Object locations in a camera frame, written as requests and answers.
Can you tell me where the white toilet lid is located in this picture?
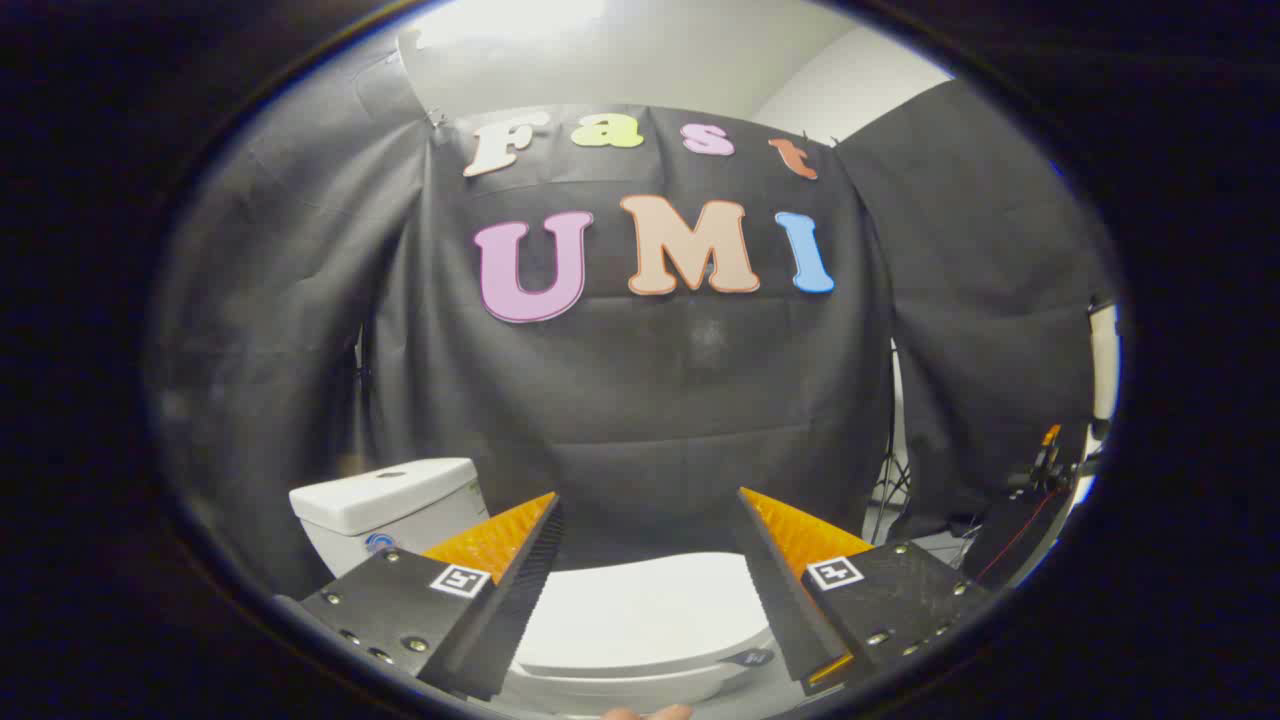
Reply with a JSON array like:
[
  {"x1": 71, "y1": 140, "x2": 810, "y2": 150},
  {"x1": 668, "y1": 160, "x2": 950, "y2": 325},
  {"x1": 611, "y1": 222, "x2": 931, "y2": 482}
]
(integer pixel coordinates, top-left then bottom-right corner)
[{"x1": 513, "y1": 552, "x2": 777, "y2": 683}]

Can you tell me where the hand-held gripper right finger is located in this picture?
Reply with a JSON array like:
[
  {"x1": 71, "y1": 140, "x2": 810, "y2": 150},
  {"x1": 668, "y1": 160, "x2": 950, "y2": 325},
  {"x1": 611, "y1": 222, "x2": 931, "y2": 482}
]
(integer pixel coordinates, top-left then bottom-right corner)
[{"x1": 733, "y1": 487, "x2": 993, "y2": 698}]

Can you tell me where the black tripod stand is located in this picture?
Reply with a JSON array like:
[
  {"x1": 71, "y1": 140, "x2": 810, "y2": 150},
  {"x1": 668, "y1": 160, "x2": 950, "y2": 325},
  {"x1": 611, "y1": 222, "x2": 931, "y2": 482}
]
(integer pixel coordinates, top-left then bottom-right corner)
[{"x1": 863, "y1": 340, "x2": 918, "y2": 547}]

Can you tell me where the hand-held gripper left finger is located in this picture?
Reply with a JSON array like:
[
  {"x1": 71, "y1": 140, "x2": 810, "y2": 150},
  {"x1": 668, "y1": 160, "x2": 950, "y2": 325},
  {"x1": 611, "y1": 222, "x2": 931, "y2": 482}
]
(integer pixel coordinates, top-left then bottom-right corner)
[{"x1": 300, "y1": 490, "x2": 564, "y2": 703}]

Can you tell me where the black backdrop cloth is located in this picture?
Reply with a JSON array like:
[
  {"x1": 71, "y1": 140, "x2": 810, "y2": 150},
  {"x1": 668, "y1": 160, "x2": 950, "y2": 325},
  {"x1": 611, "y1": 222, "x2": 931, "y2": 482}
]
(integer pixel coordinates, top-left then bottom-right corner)
[{"x1": 360, "y1": 105, "x2": 898, "y2": 573}]

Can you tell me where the plain black side cloth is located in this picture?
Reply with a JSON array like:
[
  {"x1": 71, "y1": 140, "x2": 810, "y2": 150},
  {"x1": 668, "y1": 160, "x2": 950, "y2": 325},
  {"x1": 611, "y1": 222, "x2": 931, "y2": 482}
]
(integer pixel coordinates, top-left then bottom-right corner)
[
  {"x1": 835, "y1": 80, "x2": 1118, "y2": 541},
  {"x1": 150, "y1": 60, "x2": 443, "y2": 601}
]

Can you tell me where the white toilet tank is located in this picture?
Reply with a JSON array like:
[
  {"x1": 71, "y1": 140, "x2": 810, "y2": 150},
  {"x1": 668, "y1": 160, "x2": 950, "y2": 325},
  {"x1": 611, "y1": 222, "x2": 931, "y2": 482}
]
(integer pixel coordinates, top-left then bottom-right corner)
[{"x1": 289, "y1": 457, "x2": 491, "y2": 579}]

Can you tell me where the black device with orange tip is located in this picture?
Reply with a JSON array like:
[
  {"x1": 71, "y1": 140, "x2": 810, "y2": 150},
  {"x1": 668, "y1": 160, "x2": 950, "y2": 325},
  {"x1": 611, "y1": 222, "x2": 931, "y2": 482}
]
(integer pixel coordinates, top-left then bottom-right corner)
[{"x1": 1004, "y1": 424, "x2": 1103, "y2": 497}]

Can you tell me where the thin red wire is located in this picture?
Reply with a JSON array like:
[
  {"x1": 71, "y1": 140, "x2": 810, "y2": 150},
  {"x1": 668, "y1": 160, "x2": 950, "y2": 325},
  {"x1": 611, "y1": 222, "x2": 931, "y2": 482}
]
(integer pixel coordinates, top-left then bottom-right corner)
[{"x1": 975, "y1": 488, "x2": 1058, "y2": 587}]

